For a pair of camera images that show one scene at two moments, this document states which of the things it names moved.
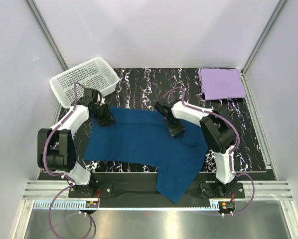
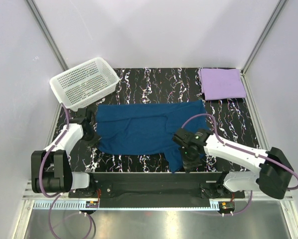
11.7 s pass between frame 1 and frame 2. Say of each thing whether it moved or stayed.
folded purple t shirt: stayed
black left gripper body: moved
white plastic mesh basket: stayed
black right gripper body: moved
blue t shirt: moved
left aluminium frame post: stayed
